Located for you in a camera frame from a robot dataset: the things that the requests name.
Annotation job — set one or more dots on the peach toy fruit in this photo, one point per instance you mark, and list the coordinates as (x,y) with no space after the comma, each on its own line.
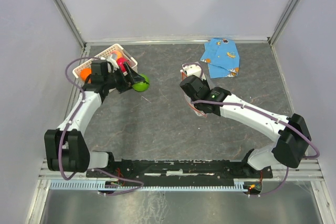
(119,54)

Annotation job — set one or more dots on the blue patterned cloth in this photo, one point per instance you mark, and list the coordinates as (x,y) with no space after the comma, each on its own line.
(222,58)

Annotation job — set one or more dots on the red apple toy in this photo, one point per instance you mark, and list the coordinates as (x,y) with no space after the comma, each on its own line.
(121,61)

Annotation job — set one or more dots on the clear zip top bag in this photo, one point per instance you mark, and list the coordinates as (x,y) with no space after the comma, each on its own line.
(188,100)

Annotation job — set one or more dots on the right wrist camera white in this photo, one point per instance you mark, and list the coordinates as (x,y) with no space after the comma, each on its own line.
(193,68)

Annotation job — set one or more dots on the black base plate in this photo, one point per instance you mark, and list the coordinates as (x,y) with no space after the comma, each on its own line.
(182,173)

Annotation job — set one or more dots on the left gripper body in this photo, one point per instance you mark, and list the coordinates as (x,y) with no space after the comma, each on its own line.
(116,79)

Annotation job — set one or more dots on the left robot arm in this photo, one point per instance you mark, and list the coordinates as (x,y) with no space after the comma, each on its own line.
(65,146)

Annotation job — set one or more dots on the orange toy fruit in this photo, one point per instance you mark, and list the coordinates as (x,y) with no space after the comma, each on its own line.
(85,75)

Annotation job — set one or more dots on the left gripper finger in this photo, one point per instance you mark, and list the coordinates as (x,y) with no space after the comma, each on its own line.
(123,89)
(133,77)

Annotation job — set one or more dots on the white plastic basket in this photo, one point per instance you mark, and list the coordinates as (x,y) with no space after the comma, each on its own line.
(105,54)

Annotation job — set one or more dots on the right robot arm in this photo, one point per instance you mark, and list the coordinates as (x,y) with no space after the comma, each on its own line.
(289,134)

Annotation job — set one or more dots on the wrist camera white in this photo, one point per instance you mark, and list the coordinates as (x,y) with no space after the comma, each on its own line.
(112,63)
(193,68)

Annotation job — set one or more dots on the green watermelon toy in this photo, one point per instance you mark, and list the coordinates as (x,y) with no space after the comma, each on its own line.
(142,86)

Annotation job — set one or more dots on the light blue cable duct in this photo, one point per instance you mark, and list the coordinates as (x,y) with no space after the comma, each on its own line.
(101,185)

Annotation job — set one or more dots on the aluminium frame rail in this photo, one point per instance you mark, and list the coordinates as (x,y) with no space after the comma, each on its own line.
(308,170)

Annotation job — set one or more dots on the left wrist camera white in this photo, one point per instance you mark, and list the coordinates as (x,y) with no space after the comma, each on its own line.
(112,63)

